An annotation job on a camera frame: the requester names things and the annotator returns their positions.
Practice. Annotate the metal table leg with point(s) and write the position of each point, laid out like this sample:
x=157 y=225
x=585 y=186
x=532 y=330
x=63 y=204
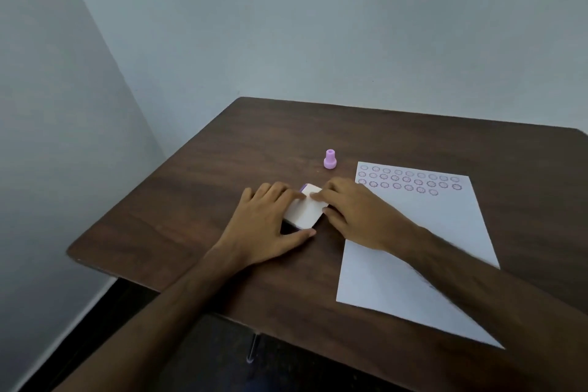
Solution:
x=253 y=348

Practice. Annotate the white ink pad case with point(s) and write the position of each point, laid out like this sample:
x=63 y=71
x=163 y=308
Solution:
x=305 y=212

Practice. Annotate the purple round stamp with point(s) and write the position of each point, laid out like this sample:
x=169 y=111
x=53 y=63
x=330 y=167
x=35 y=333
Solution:
x=330 y=161

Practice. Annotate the person's left hand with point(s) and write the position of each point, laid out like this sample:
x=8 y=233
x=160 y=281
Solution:
x=257 y=231

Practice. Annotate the person's left forearm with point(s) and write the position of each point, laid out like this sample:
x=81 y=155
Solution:
x=156 y=323

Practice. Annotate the person's left thumb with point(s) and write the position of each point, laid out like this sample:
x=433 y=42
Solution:
x=298 y=236

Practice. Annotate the person's right thumb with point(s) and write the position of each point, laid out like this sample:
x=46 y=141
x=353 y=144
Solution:
x=334 y=219

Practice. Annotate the white stamped paper sheet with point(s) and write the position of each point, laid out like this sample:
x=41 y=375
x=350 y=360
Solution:
x=432 y=231

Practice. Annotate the person's right forearm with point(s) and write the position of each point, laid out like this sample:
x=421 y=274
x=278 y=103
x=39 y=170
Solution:
x=496 y=304

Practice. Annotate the person's left middle finger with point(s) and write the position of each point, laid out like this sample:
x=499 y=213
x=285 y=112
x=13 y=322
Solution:
x=276 y=193

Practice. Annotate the person's right hand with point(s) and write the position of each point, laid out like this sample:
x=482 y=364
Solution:
x=367 y=221

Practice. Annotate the person's left little finger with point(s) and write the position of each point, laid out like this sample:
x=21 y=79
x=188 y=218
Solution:
x=246 y=198

